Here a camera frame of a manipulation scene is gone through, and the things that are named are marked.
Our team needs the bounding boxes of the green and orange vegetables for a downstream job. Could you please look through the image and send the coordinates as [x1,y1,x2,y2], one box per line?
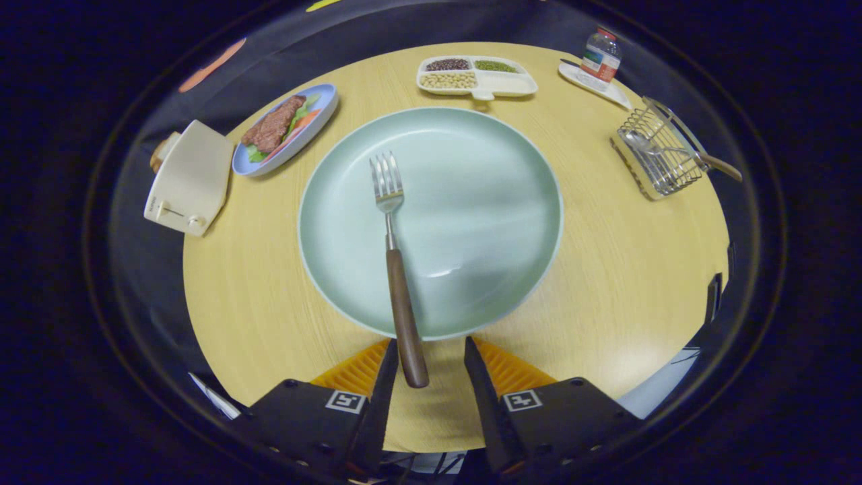
[246,94,323,162]

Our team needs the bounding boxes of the light green plate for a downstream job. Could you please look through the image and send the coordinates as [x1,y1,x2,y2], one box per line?
[297,106,564,342]

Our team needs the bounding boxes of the clear water bottle red cap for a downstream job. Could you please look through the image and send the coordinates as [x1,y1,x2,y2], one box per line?
[579,27,622,85]

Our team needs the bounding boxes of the brown steak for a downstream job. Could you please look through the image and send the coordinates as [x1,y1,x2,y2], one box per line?
[241,94,307,154]

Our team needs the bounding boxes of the brown toast slice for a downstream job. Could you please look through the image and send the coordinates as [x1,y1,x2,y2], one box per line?
[150,131,183,174]

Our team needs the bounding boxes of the spoon with light wooden handle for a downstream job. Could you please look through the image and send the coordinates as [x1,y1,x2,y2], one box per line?
[623,128,743,183]

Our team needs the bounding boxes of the blue plate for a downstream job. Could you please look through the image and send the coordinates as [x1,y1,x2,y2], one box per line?
[232,83,339,178]

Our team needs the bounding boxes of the fork with dark wooden handle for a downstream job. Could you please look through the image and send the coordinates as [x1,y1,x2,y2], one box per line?
[368,152,430,389]

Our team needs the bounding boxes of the white square coaster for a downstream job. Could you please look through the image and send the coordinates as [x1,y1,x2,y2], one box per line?
[558,59,634,110]

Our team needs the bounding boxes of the metal wire basket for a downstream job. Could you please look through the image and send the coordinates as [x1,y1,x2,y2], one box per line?
[609,96,709,201]

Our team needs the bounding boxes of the white toaster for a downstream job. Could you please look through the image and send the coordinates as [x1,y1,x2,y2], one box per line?
[143,119,235,237]

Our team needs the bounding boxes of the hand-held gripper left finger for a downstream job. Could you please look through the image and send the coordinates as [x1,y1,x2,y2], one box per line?
[232,338,399,482]

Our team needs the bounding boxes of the white divided bean tray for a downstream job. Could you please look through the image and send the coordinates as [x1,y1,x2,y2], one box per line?
[416,55,539,102]

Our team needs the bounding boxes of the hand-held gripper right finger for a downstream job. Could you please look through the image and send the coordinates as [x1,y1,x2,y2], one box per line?
[463,337,644,480]

